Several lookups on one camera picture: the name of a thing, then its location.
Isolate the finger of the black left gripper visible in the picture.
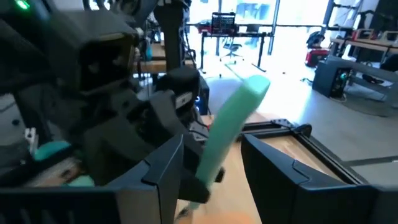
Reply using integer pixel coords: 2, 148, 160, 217
183, 132, 206, 177
178, 175, 211, 203

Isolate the black computer with blue lights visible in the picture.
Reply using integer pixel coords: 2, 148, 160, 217
195, 76, 210, 116

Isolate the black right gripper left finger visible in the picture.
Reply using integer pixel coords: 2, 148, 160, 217
0, 134, 185, 224

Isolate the black computer tower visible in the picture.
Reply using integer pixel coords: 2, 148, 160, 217
312, 60, 353, 99

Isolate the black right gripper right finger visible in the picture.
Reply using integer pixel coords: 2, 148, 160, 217
240, 133, 398, 224

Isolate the wooden top workbench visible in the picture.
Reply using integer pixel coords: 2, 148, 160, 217
329, 29, 398, 63

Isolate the black office chair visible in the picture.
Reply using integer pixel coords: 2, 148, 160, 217
220, 42, 244, 63

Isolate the red black machine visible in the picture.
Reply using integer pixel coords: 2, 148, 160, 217
304, 30, 331, 68

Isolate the grey metal bench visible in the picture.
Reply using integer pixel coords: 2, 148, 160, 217
325, 55, 398, 118

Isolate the black office desk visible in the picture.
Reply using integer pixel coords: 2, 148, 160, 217
200, 30, 274, 73

